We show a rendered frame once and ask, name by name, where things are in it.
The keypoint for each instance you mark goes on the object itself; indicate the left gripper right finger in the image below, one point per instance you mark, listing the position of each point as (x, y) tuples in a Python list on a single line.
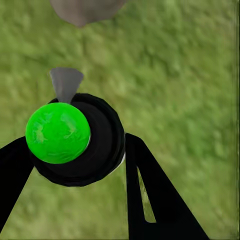
[(174, 220)]

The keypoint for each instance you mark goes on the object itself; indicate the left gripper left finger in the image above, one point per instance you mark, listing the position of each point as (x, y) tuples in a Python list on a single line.
[(15, 167)]

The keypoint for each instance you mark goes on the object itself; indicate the tree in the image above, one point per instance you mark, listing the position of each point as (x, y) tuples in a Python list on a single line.
[(82, 12)]

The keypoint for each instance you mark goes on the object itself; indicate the pesticide atomizer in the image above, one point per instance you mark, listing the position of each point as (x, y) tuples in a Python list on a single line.
[(78, 138)]

